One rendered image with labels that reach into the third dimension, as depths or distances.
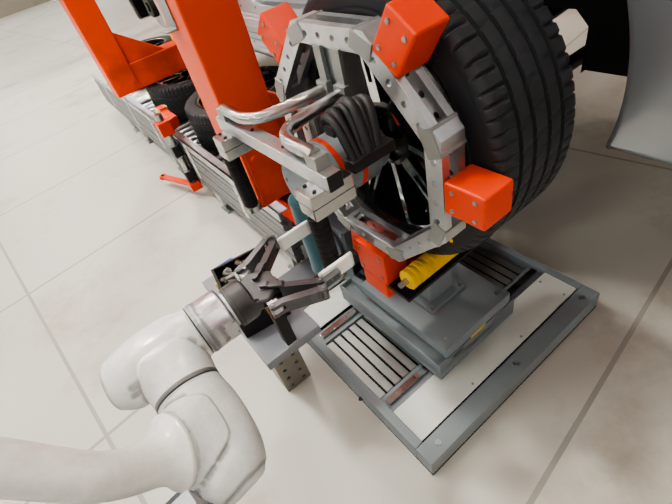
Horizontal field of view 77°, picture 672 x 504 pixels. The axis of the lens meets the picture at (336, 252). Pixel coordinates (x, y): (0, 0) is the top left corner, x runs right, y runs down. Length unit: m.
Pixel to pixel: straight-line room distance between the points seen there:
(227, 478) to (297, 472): 0.86
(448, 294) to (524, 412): 0.42
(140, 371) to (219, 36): 0.91
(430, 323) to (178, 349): 0.88
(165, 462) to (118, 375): 0.16
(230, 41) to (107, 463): 1.05
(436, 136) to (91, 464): 0.65
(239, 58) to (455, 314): 0.99
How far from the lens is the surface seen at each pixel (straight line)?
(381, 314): 1.51
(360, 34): 0.78
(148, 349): 0.69
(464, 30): 0.78
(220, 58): 1.30
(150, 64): 3.26
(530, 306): 1.62
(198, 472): 0.62
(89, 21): 3.17
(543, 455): 1.44
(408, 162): 1.00
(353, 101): 0.72
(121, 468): 0.59
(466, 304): 1.42
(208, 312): 0.69
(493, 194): 0.74
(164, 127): 2.58
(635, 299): 1.82
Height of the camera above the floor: 1.33
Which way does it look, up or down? 42 degrees down
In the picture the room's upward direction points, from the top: 17 degrees counter-clockwise
